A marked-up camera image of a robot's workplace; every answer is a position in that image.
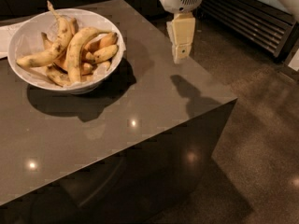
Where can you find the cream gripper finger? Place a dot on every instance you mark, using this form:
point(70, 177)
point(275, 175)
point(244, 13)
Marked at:
point(181, 33)

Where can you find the large curved yellow banana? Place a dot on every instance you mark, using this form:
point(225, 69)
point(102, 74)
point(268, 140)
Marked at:
point(75, 48)

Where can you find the small upper orange banana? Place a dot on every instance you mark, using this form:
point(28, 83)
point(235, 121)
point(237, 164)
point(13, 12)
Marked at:
point(105, 41)

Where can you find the small middle yellow banana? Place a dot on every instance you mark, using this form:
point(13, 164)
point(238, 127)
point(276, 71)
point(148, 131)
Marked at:
point(100, 55)

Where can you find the long spotted yellow banana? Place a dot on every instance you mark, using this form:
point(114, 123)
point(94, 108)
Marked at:
point(56, 50)

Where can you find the white bowl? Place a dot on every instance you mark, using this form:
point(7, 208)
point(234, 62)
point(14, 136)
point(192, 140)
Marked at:
point(31, 38)

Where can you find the orange banana under pile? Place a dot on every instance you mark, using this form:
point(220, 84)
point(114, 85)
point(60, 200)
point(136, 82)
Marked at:
point(85, 68)

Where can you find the spotted bottom banana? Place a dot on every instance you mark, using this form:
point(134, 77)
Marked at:
point(57, 76)

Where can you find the white paper bowl liner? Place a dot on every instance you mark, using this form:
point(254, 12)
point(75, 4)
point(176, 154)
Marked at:
point(101, 70)

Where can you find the dark slatted cabinet vent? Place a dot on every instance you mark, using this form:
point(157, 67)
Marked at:
point(266, 23)

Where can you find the white paper napkin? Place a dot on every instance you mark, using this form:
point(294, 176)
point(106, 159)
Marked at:
point(6, 33)

